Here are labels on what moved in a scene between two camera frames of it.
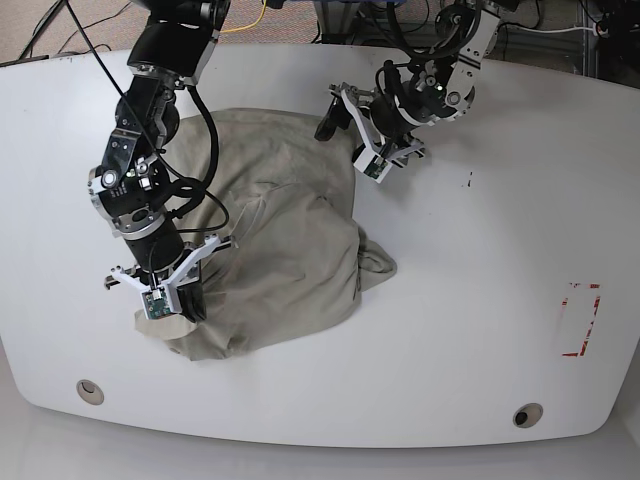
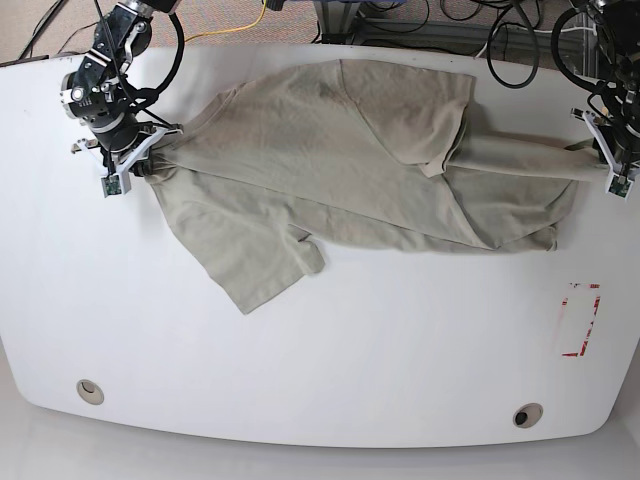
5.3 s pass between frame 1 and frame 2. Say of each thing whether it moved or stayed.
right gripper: moved
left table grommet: stayed
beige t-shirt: moved
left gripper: moved
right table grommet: stayed
